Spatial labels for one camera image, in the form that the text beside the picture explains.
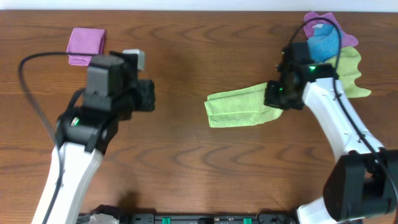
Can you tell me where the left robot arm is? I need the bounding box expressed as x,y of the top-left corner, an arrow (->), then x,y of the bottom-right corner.
32,49 -> 155,223

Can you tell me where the crumpled purple cloth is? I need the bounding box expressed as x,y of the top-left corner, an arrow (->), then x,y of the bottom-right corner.
303,11 -> 359,47

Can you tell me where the folded purple cloth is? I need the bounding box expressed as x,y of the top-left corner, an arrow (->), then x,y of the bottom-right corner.
67,27 -> 106,54

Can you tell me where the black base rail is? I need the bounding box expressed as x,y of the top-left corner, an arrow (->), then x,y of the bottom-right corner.
76,213 -> 297,224

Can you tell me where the crumpled green cloth on pile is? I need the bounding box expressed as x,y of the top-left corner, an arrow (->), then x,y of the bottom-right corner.
336,46 -> 371,98

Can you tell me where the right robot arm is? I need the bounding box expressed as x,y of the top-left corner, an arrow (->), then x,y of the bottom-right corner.
264,42 -> 397,223

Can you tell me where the crumpled blue cloth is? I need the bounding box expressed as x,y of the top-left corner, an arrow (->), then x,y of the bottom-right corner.
307,24 -> 342,63

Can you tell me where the green microfiber cloth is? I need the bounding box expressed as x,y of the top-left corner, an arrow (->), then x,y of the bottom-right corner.
205,83 -> 283,128

